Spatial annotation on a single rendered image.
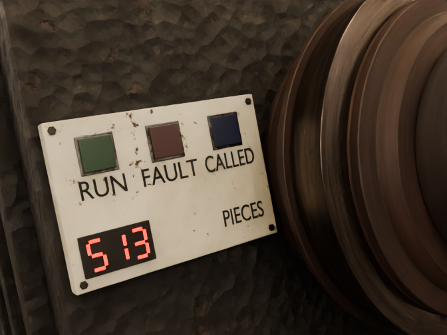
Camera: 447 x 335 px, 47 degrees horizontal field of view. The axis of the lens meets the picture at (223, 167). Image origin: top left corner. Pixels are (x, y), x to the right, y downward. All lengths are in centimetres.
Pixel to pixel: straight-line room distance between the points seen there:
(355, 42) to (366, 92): 6
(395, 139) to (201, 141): 22
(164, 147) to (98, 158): 8
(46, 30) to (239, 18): 25
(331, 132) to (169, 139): 18
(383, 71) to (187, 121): 22
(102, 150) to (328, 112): 24
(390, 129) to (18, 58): 39
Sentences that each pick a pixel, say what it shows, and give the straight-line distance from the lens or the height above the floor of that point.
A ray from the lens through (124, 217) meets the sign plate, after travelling 56.
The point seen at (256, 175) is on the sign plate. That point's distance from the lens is 64.
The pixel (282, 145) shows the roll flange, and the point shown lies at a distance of 58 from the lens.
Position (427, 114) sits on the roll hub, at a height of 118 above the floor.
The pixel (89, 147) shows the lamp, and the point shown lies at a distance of 55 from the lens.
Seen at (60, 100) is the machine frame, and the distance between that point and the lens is 57.
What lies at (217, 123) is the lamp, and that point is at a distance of 61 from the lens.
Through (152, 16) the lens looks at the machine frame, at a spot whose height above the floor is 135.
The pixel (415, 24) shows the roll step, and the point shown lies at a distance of 64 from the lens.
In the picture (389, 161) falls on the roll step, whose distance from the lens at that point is 56.
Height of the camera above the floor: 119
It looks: 3 degrees down
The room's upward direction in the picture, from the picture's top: 11 degrees counter-clockwise
